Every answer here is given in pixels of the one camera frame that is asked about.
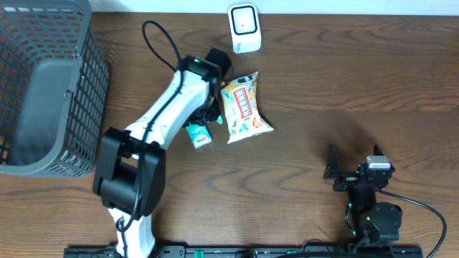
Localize white barcode scanner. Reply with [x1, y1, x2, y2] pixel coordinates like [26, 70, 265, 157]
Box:
[227, 3, 262, 54]

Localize large orange wipes pack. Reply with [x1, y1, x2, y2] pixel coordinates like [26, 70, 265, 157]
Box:
[220, 72, 274, 145]

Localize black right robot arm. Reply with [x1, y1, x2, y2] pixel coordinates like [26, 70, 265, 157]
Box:
[323, 145, 402, 253]

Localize grey plastic mesh basket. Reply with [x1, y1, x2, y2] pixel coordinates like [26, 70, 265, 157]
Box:
[1, 0, 109, 178]

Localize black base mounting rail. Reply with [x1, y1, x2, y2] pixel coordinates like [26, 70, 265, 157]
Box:
[63, 244, 424, 258]

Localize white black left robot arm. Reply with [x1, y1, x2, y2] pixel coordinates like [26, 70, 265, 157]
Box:
[93, 48, 232, 257]

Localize teal snack wrapper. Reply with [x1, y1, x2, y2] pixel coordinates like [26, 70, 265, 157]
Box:
[217, 115, 223, 125]

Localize teal tissue pack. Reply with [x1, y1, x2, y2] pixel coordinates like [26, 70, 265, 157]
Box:
[186, 125, 212, 149]

